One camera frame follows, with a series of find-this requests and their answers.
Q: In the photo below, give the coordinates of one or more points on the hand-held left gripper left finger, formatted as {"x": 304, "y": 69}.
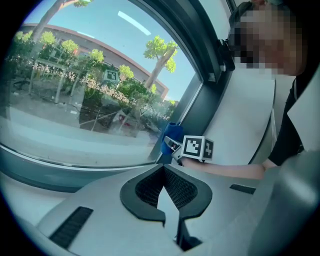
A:
{"x": 107, "y": 200}

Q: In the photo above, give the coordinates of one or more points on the clear window glass pane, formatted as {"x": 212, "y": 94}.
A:
{"x": 100, "y": 75}

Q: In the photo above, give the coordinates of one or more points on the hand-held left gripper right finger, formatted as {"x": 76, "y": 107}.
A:
{"x": 225, "y": 200}

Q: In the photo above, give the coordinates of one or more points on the person's right forearm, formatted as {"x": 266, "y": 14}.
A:
{"x": 225, "y": 170}

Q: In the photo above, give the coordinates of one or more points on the person's black printed shirt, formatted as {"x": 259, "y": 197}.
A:
{"x": 285, "y": 140}

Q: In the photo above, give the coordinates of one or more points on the black window latch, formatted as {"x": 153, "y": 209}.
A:
{"x": 226, "y": 56}

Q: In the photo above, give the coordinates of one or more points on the green leafy tree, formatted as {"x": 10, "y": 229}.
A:
{"x": 47, "y": 20}
{"x": 160, "y": 57}

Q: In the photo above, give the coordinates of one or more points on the brown brick building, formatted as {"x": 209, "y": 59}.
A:
{"x": 120, "y": 57}

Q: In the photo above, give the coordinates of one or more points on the dark window frame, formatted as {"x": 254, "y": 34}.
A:
{"x": 195, "y": 37}

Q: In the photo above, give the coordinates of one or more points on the person's head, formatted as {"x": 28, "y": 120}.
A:
{"x": 270, "y": 37}

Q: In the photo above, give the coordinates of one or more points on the blue cloth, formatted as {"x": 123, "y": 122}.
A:
{"x": 172, "y": 130}

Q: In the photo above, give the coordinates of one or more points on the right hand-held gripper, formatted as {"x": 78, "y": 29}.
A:
{"x": 195, "y": 148}

